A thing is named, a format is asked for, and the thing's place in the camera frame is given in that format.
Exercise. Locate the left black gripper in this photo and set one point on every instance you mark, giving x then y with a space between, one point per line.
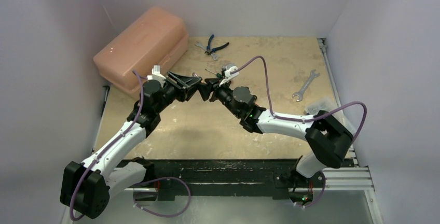
190 83

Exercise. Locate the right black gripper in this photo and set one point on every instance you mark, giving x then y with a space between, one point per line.
216 90

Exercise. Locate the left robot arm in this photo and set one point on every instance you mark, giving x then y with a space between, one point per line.
88 186

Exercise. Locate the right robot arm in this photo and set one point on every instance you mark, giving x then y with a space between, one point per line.
328 139

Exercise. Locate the small silver wrench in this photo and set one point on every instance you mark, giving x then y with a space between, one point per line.
204 48

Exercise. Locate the pink plastic toolbox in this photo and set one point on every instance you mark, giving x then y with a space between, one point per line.
157 37

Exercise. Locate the large silver wrench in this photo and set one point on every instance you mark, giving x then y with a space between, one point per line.
299 95

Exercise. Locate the clear plastic screw box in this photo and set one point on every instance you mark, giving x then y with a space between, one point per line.
325 103

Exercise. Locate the green handled screwdriver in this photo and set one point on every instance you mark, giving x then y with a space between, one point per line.
218 75

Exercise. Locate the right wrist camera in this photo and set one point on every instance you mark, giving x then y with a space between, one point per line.
229 72

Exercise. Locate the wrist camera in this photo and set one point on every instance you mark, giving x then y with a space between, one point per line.
229 72
156 74

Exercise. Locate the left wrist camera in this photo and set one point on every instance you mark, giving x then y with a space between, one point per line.
156 74

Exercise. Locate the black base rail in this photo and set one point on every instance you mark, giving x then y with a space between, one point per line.
273 178

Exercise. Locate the aluminium frame rail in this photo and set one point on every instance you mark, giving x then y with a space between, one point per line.
348 178

